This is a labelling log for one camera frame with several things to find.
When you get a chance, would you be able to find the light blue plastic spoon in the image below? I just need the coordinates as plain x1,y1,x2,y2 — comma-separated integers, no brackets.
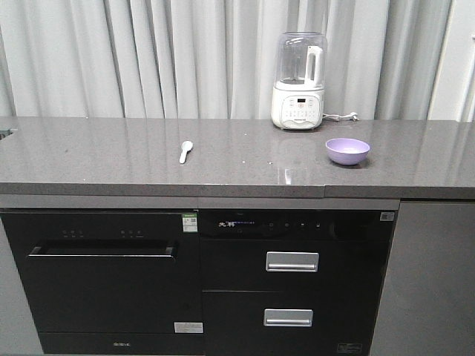
179,140,194,164

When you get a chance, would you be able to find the purple plastic bowl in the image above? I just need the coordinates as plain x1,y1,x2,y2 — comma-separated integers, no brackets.
325,138,370,165

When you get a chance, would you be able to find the white blender with clear jar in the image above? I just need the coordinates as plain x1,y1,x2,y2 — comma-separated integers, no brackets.
272,32,327,130

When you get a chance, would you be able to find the black drawer disinfection cabinet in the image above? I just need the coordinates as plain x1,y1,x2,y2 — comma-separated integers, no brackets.
198,209,396,355

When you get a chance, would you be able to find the black built-in dishwasher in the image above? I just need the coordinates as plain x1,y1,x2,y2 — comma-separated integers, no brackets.
1,209,204,355

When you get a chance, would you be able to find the grey pleated curtain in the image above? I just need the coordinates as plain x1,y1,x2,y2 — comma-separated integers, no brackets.
1,1,474,122

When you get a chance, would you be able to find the grey cabinet panel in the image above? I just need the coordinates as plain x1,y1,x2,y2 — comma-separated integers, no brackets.
370,202,474,355

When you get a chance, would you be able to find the silver upper drawer handle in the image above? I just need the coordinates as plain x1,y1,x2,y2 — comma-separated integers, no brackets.
265,251,320,273

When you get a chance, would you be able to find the silver drawer handle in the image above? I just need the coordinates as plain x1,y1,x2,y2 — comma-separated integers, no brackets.
265,251,320,273
263,309,313,327

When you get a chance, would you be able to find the white blender power cord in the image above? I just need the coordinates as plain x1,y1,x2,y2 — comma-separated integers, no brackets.
321,112,359,122

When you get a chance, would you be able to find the silver lower drawer handle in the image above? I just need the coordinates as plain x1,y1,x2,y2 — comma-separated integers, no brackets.
263,309,313,327

